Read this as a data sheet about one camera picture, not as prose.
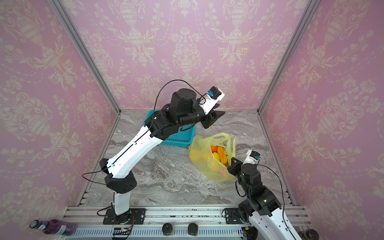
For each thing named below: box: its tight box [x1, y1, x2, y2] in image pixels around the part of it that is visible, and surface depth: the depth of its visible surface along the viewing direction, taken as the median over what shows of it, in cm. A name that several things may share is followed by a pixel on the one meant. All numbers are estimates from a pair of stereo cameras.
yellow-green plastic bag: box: [188, 133, 236, 183], surface depth 79 cm
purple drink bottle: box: [29, 219, 77, 236], surface depth 63 cm
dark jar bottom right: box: [297, 229, 320, 240], surface depth 63 cm
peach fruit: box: [217, 146, 228, 165], surface depth 94 cm
